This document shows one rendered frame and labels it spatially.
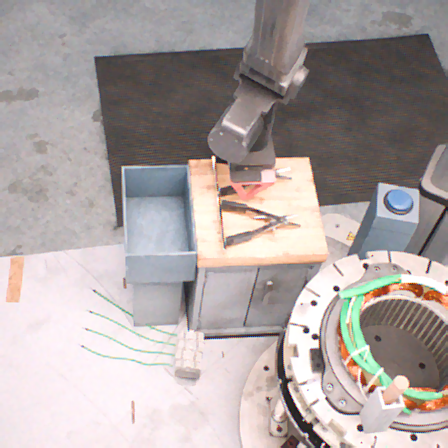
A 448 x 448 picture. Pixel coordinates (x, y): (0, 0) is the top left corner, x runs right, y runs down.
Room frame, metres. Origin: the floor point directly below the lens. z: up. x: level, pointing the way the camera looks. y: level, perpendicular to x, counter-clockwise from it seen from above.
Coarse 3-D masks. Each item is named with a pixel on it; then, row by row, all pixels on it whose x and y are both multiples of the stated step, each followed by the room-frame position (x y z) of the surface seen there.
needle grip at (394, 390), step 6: (396, 378) 0.39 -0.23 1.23; (402, 378) 0.39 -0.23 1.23; (390, 384) 0.40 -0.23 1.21; (396, 384) 0.39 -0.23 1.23; (402, 384) 0.39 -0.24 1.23; (408, 384) 0.39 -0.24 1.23; (390, 390) 0.39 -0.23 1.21; (396, 390) 0.38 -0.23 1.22; (402, 390) 0.38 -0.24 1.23; (384, 396) 0.39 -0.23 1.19; (390, 396) 0.38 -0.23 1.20; (396, 396) 0.38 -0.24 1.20; (384, 402) 0.39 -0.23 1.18; (390, 402) 0.38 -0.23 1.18
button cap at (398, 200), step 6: (390, 192) 0.81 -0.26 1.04; (396, 192) 0.81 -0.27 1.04; (402, 192) 0.82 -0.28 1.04; (390, 198) 0.80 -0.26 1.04; (396, 198) 0.80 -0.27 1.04; (402, 198) 0.80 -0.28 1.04; (408, 198) 0.81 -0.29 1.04; (390, 204) 0.79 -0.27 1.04; (396, 204) 0.79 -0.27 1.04; (402, 204) 0.79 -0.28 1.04; (408, 204) 0.79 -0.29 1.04; (396, 210) 0.78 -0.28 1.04; (402, 210) 0.78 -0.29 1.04
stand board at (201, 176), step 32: (192, 160) 0.79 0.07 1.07; (288, 160) 0.83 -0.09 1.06; (192, 192) 0.73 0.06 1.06; (288, 192) 0.76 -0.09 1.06; (224, 224) 0.68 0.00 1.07; (256, 224) 0.69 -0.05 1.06; (320, 224) 0.71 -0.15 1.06; (224, 256) 0.62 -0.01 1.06; (256, 256) 0.63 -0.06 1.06; (288, 256) 0.64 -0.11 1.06; (320, 256) 0.65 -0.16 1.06
